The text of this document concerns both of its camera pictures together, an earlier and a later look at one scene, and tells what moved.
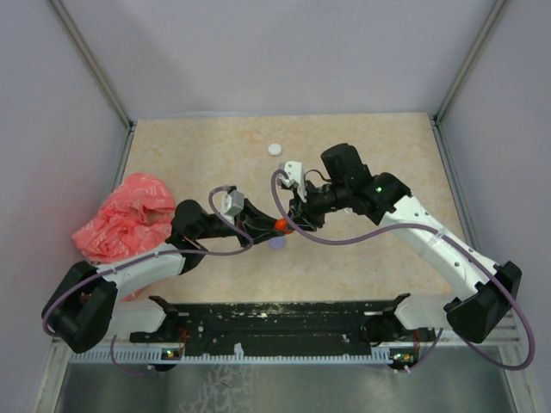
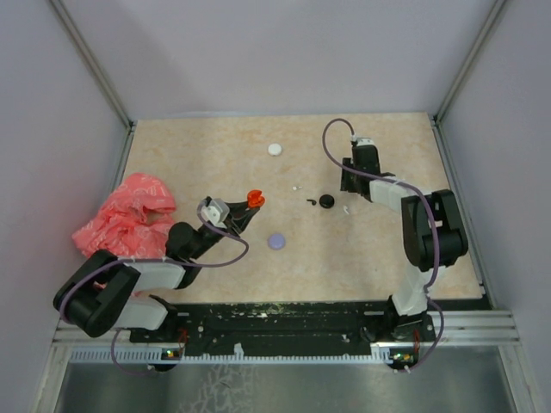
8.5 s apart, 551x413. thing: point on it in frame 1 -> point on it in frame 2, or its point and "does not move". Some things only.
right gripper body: (320, 200) -> (349, 181)
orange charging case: (281, 224) -> (255, 199)
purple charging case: (277, 243) does not move
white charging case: (275, 149) does not move
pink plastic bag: (134, 218) does not move
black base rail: (297, 324) does not move
